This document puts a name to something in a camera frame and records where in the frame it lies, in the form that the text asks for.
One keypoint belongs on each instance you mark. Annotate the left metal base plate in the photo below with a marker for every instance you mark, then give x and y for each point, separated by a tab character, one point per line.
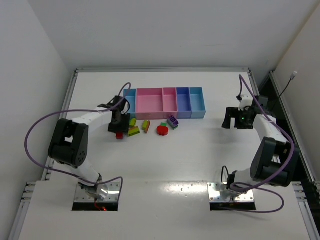
104	193

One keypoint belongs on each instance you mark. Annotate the metal base plate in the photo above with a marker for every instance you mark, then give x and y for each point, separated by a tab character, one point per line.
104	193
219	194

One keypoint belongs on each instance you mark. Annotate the red lego brick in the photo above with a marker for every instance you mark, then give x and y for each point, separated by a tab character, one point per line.
119	135

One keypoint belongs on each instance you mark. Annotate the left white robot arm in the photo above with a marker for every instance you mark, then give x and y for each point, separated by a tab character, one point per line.
70	140

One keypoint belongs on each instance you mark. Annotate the small pink bin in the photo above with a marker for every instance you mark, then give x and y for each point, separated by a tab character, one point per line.
170	105

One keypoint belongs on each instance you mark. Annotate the lime and orange lego stack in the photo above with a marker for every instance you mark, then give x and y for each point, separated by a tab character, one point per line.
133	131

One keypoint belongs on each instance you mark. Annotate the purple curved lego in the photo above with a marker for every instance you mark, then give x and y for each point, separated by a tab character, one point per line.
171	120

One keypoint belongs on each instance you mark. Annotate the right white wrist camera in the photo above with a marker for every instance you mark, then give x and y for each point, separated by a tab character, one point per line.
244	102

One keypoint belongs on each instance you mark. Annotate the lime curved lego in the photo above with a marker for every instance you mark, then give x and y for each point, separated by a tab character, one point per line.
144	125

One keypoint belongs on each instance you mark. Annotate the large pink bin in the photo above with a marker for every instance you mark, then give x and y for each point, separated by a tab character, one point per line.
149	104

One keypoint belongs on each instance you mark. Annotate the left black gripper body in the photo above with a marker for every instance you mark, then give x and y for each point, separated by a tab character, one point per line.
119	126

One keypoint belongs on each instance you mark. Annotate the dark blue bin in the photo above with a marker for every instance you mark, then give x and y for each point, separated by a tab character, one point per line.
183	103

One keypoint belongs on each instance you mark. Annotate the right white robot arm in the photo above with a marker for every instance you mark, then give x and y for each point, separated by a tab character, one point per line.
273	150

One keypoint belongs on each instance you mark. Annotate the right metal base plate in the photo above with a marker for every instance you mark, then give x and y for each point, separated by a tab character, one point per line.
219	194

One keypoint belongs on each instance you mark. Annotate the red apple lego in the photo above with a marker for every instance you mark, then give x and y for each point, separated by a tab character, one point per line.
162	130

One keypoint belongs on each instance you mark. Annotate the lime green round lego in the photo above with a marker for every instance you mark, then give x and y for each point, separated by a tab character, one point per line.
132	122

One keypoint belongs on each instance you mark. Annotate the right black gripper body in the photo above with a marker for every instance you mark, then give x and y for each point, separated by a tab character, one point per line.
232	117

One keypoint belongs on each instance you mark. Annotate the tan lego brick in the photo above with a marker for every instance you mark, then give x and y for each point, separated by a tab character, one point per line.
147	127

